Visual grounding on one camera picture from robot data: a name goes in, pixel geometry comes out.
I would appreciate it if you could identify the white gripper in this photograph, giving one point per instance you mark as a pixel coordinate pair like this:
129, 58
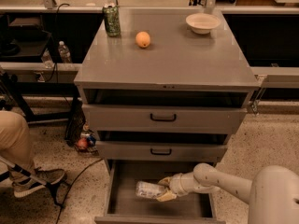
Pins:
177, 185

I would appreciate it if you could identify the clear plastic water bottle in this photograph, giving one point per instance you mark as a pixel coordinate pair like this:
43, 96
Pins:
149, 190

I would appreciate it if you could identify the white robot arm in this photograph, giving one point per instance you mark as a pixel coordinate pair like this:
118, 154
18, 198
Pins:
272, 195

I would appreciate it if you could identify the grey open bottom drawer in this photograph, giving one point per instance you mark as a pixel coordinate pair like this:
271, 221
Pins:
124, 207

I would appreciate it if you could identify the grey middle drawer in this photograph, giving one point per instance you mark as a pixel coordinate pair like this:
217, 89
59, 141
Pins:
145, 151

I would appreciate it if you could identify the grey top drawer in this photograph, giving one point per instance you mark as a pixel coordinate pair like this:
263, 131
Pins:
163, 119

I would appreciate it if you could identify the grey metal drawer cabinet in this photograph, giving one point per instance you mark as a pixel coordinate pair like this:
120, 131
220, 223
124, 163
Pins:
178, 68

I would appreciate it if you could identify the small water bottle on shelf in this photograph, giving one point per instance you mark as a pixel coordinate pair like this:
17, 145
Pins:
64, 52

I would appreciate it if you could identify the red apple on floor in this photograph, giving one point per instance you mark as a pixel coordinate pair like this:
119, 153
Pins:
82, 144

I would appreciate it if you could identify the black white cane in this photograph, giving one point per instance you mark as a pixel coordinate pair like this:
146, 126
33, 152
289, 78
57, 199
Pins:
53, 188

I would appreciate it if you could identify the black mesh bin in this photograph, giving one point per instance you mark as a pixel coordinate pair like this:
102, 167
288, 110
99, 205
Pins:
75, 124

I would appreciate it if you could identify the orange fruit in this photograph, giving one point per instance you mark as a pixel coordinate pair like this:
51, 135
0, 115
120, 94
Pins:
142, 39

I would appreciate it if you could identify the person leg beige trousers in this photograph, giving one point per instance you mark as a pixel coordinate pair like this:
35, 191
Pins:
15, 143

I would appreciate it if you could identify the white bowl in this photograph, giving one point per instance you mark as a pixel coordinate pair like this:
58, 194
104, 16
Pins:
202, 23

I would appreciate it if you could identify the green soda can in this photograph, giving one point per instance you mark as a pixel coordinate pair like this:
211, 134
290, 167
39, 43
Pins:
111, 19

